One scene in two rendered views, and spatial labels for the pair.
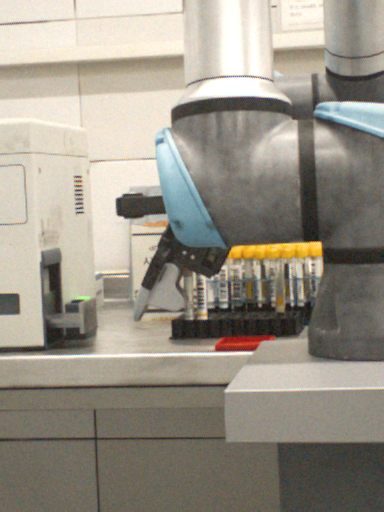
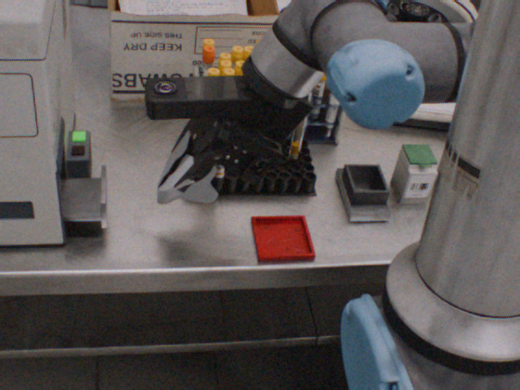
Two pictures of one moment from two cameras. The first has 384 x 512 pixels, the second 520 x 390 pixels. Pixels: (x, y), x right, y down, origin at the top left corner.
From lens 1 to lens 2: 0.97 m
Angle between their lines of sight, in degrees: 45
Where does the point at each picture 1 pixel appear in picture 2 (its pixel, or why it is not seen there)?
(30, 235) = (43, 148)
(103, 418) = not seen: hidden behind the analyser
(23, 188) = (31, 99)
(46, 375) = (76, 287)
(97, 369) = (133, 282)
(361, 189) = not seen: outside the picture
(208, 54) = (498, 288)
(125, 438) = not seen: hidden behind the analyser
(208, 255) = (253, 158)
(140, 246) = (121, 32)
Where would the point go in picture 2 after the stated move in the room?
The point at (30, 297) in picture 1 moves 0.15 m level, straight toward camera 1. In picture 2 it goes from (45, 204) to (84, 306)
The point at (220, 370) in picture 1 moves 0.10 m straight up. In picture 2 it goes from (264, 280) to (275, 221)
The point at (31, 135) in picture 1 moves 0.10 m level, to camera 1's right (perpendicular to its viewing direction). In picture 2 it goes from (40, 38) to (148, 30)
